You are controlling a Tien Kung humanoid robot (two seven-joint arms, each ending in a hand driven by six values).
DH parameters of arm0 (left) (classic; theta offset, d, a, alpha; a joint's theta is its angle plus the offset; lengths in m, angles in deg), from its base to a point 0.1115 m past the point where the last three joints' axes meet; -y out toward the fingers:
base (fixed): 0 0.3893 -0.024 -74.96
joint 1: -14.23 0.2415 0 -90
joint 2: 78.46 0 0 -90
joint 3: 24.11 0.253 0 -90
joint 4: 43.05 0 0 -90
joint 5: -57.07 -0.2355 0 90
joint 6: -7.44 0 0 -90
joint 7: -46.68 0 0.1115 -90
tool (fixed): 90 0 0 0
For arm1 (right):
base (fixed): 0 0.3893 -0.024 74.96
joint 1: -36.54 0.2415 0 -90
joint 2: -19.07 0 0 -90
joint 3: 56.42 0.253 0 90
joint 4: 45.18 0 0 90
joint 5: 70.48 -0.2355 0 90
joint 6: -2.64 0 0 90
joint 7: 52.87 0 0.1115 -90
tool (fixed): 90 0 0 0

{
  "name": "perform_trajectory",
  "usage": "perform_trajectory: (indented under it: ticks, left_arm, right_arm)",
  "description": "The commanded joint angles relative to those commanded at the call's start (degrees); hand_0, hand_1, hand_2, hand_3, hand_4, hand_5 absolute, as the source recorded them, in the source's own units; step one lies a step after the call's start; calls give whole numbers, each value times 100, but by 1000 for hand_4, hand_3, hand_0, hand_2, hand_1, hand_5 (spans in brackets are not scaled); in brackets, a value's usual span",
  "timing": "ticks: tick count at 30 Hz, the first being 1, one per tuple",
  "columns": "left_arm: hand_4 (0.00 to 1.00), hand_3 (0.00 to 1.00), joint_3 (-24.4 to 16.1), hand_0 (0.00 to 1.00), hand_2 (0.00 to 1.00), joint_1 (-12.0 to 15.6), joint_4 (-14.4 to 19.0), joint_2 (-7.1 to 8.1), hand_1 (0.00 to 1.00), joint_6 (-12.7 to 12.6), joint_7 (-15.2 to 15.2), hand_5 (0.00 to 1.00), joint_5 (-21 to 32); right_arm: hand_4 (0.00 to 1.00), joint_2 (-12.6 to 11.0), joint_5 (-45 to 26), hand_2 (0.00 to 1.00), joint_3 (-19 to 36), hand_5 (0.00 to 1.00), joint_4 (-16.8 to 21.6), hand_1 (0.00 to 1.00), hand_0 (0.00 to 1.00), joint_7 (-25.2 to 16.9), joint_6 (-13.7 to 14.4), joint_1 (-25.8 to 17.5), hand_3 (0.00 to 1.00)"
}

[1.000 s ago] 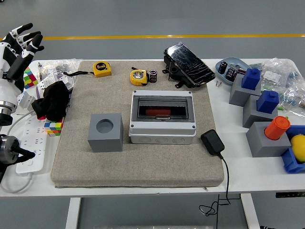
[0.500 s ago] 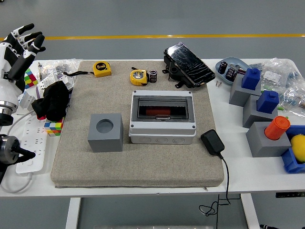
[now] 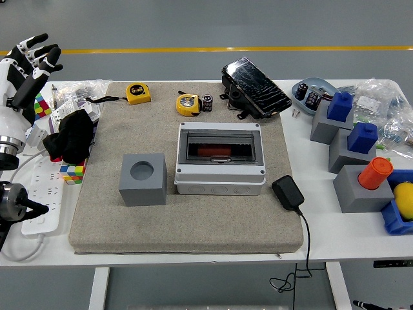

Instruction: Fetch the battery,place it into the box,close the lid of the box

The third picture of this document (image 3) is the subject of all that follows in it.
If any black cloth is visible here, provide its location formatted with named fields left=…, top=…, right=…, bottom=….
left=42, top=108, right=94, bottom=164

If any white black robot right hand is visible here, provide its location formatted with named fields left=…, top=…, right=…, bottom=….
left=352, top=299, right=413, bottom=310

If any blue plastic bin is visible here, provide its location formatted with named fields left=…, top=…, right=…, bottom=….
left=379, top=169, right=413, bottom=236

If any grey junction box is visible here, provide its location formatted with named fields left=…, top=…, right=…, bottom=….
left=174, top=121, right=267, bottom=196

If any black box, dark glossy lid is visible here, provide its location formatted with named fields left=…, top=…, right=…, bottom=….
left=221, top=57, right=293, bottom=120

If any blue block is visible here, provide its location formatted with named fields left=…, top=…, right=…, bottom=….
left=326, top=92, right=353, bottom=122
left=347, top=121, right=378, bottom=153

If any grey holder block, round hole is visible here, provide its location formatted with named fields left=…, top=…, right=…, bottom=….
left=118, top=152, right=168, bottom=207

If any yellow tape measure, black strap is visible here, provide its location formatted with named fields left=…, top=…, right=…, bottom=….
left=85, top=83, right=152, bottom=106

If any clear plastic bag of parts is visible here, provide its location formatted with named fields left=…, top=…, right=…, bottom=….
left=53, top=79, right=112, bottom=110
left=376, top=116, right=413, bottom=159
left=337, top=77, right=413, bottom=129

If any black power adapter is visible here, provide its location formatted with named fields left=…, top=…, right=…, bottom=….
left=271, top=175, right=305, bottom=212

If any blue-grey dish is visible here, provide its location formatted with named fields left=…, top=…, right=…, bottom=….
left=291, top=76, right=339, bottom=117

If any white blue circuit breaker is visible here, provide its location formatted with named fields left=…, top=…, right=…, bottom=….
left=25, top=124, right=49, bottom=153

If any white table leg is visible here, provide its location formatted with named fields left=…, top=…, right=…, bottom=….
left=325, top=262, right=353, bottom=310
left=87, top=267, right=110, bottom=310

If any yellow round fruit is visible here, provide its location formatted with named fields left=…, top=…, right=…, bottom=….
left=392, top=182, right=413, bottom=222

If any yellow tape measure, chrome face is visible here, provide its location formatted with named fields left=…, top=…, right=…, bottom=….
left=176, top=94, right=203, bottom=116

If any black adapter cord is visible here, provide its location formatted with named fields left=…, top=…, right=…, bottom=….
left=269, top=209, right=313, bottom=310

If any grey-brown mat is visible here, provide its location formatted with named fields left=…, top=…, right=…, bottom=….
left=68, top=80, right=305, bottom=256

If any black table control panel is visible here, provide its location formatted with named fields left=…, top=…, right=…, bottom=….
left=373, top=259, right=413, bottom=268

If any white power strip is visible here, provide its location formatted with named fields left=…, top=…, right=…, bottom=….
left=21, top=154, right=65, bottom=236

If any white purple breaker pack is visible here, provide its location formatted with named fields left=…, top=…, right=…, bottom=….
left=48, top=98, right=101, bottom=134

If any white power cable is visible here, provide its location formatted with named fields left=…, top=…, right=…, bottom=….
left=0, top=151, right=46, bottom=263

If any multicolour puzzle cube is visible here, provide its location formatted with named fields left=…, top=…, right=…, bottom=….
left=59, top=158, right=88, bottom=185
left=33, top=92, right=52, bottom=121

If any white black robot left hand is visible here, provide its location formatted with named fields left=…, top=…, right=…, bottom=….
left=0, top=33, right=64, bottom=143

